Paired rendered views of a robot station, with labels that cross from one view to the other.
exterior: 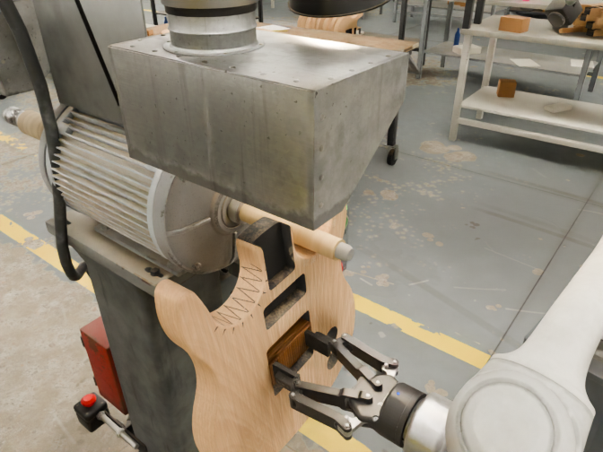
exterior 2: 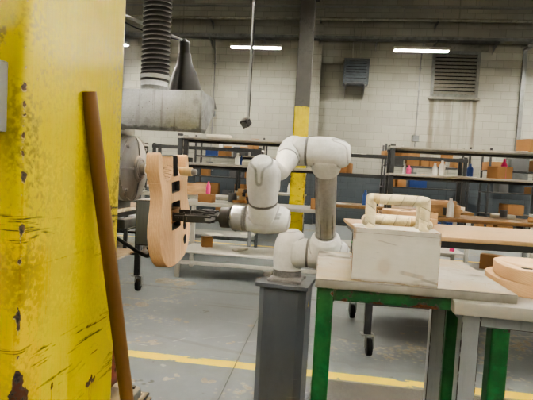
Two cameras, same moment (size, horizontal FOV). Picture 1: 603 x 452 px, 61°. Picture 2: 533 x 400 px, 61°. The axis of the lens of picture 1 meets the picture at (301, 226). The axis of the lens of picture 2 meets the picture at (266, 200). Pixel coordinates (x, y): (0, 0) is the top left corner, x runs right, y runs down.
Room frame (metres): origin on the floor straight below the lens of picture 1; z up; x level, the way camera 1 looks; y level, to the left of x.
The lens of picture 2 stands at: (-1.03, 0.59, 1.25)
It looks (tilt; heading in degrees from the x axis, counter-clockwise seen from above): 3 degrees down; 329
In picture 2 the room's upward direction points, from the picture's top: 3 degrees clockwise
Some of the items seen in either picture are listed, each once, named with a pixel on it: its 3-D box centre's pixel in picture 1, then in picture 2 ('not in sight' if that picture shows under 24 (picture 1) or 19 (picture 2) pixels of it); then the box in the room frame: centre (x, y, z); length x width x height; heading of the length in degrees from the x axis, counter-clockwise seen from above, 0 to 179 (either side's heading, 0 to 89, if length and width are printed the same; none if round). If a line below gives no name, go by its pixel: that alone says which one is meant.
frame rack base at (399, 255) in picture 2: not in sight; (393, 253); (0.04, -0.56, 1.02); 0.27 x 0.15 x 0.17; 49
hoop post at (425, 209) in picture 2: not in sight; (424, 217); (-0.05, -0.59, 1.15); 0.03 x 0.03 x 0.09
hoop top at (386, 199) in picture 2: not in sight; (398, 200); (0.00, -0.53, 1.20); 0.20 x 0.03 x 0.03; 48
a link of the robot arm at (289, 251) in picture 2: not in sight; (290, 248); (0.97, -0.78, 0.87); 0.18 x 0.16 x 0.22; 47
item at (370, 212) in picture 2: not in sight; (370, 213); (0.06, -0.47, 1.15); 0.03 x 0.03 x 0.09
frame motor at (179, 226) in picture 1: (160, 174); (92, 167); (0.85, 0.26, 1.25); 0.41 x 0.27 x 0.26; 52
